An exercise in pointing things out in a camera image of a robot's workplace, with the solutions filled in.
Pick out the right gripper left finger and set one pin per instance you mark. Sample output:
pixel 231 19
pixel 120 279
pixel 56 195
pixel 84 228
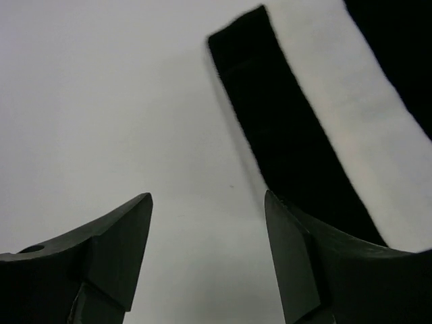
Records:
pixel 87 275

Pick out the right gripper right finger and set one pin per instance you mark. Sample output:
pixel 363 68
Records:
pixel 325 275

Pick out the black and white garment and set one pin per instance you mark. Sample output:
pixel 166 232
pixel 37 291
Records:
pixel 332 103

